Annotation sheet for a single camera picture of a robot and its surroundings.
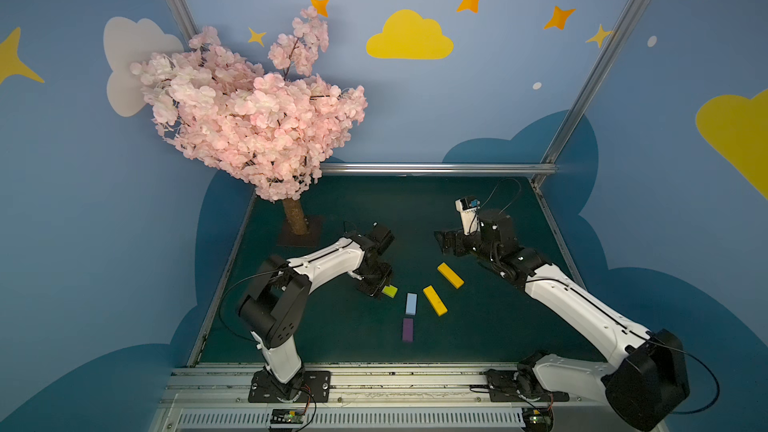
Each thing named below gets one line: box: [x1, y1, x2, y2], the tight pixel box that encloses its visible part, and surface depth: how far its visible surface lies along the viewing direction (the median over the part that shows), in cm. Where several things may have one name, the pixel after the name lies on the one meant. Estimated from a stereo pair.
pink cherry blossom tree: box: [131, 7, 368, 236], surface depth 67 cm
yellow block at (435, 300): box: [423, 285, 448, 317], surface depth 90 cm
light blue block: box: [406, 292, 418, 316], surface depth 90 cm
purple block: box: [402, 318, 414, 342], surface depth 85 cm
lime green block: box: [381, 284, 398, 298], surface depth 92 cm
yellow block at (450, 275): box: [437, 262, 465, 289], surface depth 96 cm
